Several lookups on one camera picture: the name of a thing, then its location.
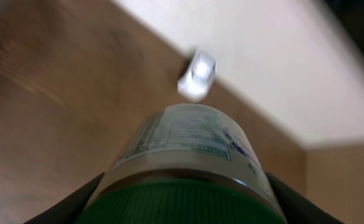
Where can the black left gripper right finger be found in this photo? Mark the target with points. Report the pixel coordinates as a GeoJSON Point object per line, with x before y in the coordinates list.
{"type": "Point", "coordinates": [296, 208]}

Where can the green lid supplement bottle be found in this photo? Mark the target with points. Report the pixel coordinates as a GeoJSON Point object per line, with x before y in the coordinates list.
{"type": "Point", "coordinates": [189, 164]}

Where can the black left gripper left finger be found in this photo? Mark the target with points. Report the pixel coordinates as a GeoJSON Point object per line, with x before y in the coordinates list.
{"type": "Point", "coordinates": [67, 210]}

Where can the white barcode scanner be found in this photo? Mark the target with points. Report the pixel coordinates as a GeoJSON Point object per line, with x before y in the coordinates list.
{"type": "Point", "coordinates": [198, 78]}

